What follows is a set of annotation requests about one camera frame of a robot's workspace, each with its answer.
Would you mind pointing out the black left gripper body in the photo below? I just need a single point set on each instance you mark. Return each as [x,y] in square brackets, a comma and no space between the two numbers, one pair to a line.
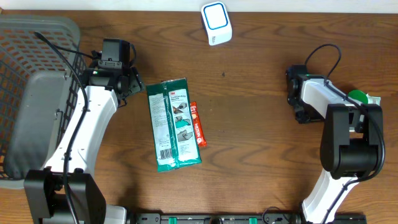
[135,82]

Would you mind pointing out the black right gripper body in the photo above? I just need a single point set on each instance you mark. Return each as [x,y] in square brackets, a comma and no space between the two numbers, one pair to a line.
[306,112]

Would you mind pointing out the green lid jar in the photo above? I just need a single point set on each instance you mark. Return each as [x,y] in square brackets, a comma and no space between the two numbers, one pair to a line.
[359,95]

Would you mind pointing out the mint green snack packet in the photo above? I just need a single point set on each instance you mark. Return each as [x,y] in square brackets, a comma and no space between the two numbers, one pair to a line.
[373,99]

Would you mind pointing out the green white package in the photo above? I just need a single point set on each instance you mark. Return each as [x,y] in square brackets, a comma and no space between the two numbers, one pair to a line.
[172,125]

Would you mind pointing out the red stick sachet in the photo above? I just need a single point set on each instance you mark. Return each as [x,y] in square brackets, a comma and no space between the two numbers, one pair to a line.
[201,141]

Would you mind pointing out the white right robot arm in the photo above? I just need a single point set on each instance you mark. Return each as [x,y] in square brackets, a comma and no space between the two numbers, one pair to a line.
[352,148]

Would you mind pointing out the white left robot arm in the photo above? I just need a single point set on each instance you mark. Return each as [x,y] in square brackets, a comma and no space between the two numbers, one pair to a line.
[64,189]

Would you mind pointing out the white barcode scanner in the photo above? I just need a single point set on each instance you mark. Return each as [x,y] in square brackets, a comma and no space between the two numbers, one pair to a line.
[216,23]

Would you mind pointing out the grey plastic basket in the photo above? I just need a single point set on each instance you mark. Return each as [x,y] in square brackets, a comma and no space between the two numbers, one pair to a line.
[38,92]

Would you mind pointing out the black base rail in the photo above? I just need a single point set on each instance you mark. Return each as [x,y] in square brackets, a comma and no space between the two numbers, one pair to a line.
[155,218]

